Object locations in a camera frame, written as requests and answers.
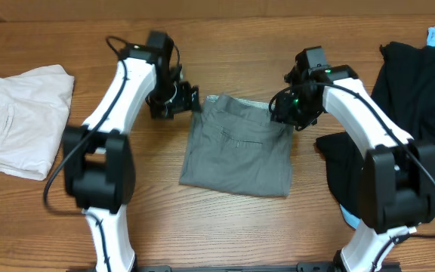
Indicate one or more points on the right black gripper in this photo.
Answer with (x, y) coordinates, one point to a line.
(291, 112)

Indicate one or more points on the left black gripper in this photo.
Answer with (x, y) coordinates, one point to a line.
(188, 102)

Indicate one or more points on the grey shorts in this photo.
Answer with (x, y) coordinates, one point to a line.
(234, 147)

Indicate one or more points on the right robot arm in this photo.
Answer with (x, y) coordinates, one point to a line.
(397, 188)

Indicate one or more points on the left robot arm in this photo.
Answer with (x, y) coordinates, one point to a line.
(98, 166)

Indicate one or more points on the black polo shirt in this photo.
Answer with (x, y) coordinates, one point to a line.
(405, 91)

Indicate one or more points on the folded white shorts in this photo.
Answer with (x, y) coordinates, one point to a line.
(34, 109)

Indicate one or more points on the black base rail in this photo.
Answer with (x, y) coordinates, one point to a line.
(236, 268)

